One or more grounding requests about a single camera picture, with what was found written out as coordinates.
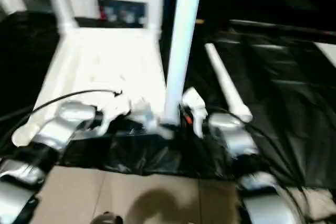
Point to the white plastic table leg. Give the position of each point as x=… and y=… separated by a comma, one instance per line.
x=62, y=1
x=226, y=80
x=184, y=35
x=155, y=1

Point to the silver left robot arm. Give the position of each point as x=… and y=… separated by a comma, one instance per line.
x=47, y=135

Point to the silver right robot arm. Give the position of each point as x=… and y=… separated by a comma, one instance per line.
x=247, y=156

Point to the black robot left foot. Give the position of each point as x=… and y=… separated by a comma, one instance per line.
x=107, y=219

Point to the small tan label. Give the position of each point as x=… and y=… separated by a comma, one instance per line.
x=200, y=21

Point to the black plastic mat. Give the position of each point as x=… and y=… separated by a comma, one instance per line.
x=294, y=93

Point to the red bottle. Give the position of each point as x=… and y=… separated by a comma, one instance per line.
x=103, y=13

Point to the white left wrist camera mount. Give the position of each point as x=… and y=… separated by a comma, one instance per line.
x=114, y=109

